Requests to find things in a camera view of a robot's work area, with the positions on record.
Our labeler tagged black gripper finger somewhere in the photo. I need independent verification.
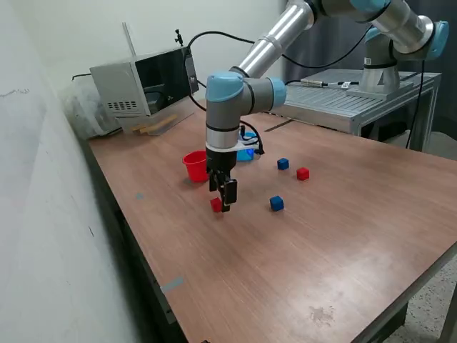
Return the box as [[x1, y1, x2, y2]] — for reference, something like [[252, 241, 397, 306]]
[[217, 173, 238, 214], [209, 170, 224, 192]]

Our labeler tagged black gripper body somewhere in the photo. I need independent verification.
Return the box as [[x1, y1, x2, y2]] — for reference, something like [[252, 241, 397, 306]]
[[205, 148, 238, 179]]

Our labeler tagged blue plastic cup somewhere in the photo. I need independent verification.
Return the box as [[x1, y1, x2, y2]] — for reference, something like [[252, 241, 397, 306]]
[[236, 131, 258, 162]]

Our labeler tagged red plastic cup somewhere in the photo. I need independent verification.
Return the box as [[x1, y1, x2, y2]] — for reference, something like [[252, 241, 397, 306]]
[[182, 150, 210, 184]]

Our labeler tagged dark tape strip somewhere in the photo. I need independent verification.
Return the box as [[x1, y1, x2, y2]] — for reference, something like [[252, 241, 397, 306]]
[[264, 119, 296, 133]]

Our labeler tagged long blue tape strip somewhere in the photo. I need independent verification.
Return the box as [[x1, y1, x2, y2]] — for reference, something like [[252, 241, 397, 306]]
[[159, 277, 185, 294]]

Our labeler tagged silver connector box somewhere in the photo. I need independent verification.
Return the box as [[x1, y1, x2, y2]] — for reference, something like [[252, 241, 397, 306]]
[[300, 77, 328, 89]]

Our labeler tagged silver microwave oven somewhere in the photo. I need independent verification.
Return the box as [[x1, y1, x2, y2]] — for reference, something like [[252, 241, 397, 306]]
[[89, 45, 200, 119]]

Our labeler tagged aluminium profile robot stand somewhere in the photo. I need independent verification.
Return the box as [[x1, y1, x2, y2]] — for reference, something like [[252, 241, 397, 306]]
[[262, 68, 442, 151]]

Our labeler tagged clear plastic bag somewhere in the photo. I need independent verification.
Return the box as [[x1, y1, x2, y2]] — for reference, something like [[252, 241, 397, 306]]
[[59, 76, 123, 141]]

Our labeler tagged white thin rod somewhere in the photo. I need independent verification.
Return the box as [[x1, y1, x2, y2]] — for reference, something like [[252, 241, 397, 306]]
[[121, 21, 138, 58]]

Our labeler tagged aluminium base mounting plate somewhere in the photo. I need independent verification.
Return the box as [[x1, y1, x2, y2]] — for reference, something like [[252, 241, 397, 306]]
[[346, 84, 410, 101]]

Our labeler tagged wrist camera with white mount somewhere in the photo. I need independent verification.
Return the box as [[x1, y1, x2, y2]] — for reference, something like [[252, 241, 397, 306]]
[[206, 131, 266, 161]]

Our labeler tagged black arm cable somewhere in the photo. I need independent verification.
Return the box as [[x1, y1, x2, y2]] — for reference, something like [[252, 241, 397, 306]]
[[186, 24, 374, 158]]

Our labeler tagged grey metal table bracket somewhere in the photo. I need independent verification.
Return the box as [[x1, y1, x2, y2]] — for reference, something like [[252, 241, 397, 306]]
[[156, 285, 177, 324]]

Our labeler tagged white cable with tag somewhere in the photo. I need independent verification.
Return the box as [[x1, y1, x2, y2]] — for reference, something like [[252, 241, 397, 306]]
[[326, 80, 361, 89]]

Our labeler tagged black hanging cable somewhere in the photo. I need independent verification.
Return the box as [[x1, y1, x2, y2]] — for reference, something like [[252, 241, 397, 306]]
[[404, 59, 426, 149]]

